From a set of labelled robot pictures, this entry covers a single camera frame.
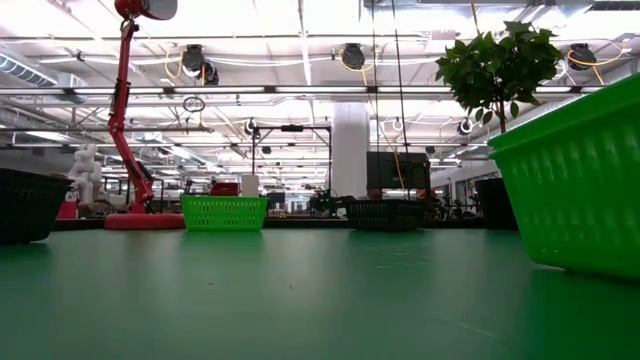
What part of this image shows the red desk lamp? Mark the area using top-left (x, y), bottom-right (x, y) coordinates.
top-left (103, 0), bottom-right (186, 231)

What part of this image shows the white box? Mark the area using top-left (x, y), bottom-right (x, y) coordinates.
top-left (240, 174), bottom-right (261, 198)

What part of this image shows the red storage bin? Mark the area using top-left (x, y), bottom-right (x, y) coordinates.
top-left (55, 199), bottom-right (80, 220)

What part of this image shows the white round column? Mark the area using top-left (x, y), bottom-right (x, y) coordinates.
top-left (332, 102), bottom-right (371, 199)

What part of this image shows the red toolbox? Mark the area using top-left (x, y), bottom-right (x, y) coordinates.
top-left (209, 181), bottom-right (241, 197)

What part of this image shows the black monitor screen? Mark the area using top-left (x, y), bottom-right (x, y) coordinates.
top-left (366, 151), bottom-right (432, 191)

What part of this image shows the green plastic basket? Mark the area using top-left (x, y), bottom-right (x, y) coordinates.
top-left (492, 97), bottom-right (640, 280)
top-left (487, 73), bottom-right (640, 161)
top-left (180, 195), bottom-right (270, 232)

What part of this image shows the potted green plant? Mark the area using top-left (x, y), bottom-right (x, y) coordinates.
top-left (434, 20), bottom-right (564, 232)

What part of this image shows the black gantry frame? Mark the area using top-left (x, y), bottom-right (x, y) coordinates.
top-left (251, 123), bottom-right (333, 194)

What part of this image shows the hanging black cable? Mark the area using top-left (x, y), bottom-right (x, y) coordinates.
top-left (390, 0), bottom-right (410, 154)
top-left (370, 0), bottom-right (381, 196)

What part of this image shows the white robot figure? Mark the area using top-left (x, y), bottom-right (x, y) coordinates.
top-left (67, 143), bottom-right (105, 204)

